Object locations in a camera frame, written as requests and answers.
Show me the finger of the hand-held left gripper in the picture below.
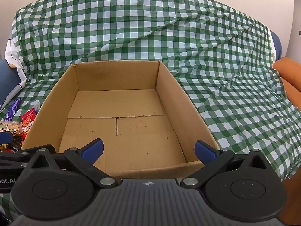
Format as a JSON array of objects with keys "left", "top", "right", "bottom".
[
  {"left": 0, "top": 149, "right": 36, "bottom": 169},
  {"left": 0, "top": 133, "right": 13, "bottom": 144}
]

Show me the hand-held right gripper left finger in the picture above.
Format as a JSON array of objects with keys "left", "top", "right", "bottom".
[{"left": 24, "top": 139, "right": 118, "bottom": 189}]

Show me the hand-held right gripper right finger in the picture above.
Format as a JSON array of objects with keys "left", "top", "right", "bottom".
[{"left": 180, "top": 140, "right": 271, "bottom": 189}]

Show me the dark brown snack packet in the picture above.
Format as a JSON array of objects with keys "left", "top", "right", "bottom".
[{"left": 8, "top": 140, "right": 24, "bottom": 152}]

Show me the clear cookie packet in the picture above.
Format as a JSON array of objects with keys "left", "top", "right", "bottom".
[{"left": 0, "top": 120, "right": 24, "bottom": 137}]

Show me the red snack packet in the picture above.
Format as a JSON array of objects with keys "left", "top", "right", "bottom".
[{"left": 21, "top": 108, "right": 37, "bottom": 142}]

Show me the purple snack bar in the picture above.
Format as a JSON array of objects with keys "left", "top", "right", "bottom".
[{"left": 6, "top": 99, "right": 21, "bottom": 121}]

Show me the brown cardboard box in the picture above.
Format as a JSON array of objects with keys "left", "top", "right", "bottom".
[{"left": 21, "top": 61, "right": 221, "bottom": 178}]

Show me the orange cushion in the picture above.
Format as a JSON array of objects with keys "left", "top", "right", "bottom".
[{"left": 273, "top": 57, "right": 301, "bottom": 113}]

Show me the green white checkered cloth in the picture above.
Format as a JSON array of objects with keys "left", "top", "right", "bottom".
[{"left": 0, "top": 0, "right": 301, "bottom": 217}]

